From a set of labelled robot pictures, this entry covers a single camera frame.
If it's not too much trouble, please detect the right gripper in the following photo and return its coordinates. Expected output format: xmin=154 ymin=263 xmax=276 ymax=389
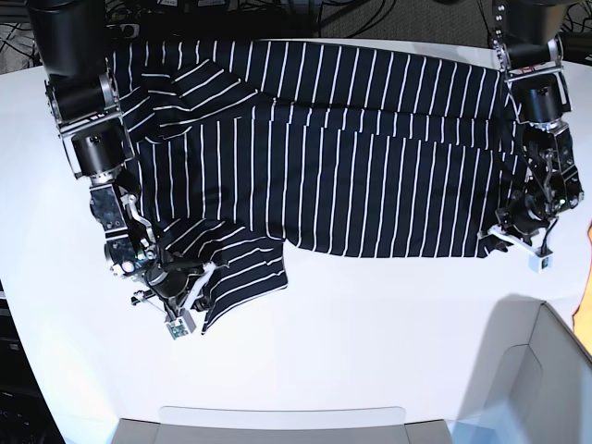
xmin=130 ymin=258 xmax=217 ymax=322

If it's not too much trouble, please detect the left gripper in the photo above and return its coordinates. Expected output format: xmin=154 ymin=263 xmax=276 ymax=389
xmin=478 ymin=193 xmax=553 ymax=254

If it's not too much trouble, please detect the navy white striped T-shirt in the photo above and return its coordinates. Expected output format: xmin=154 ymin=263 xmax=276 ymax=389
xmin=111 ymin=41 xmax=527 ymax=327

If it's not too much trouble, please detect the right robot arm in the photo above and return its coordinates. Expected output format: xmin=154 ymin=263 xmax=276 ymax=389
xmin=25 ymin=1 xmax=217 ymax=338

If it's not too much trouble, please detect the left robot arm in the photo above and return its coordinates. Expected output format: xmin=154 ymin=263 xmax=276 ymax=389
xmin=486 ymin=1 xmax=585 ymax=262

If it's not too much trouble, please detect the orange object at edge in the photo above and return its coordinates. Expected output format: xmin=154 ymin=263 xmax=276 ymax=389
xmin=571 ymin=221 xmax=592 ymax=343

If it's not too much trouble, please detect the grey plastic bin front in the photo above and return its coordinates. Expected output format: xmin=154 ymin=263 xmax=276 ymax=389
xmin=112 ymin=406 xmax=452 ymax=443

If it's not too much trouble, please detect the grey plastic bin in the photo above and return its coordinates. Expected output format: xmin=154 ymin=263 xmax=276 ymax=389
xmin=458 ymin=296 xmax=591 ymax=443
xmin=112 ymin=406 xmax=452 ymax=443

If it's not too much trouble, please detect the grey plastic bin right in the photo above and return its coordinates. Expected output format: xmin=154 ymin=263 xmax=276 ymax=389
xmin=458 ymin=296 xmax=591 ymax=443

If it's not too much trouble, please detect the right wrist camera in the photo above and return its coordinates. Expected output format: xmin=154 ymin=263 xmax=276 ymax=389
xmin=165 ymin=312 xmax=196 ymax=340

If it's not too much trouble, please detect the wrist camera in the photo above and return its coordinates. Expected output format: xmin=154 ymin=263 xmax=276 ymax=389
xmin=165 ymin=312 xmax=196 ymax=340
xmin=529 ymin=253 xmax=553 ymax=274

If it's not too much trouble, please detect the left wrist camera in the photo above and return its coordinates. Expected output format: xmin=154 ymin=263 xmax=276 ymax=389
xmin=529 ymin=253 xmax=553 ymax=274

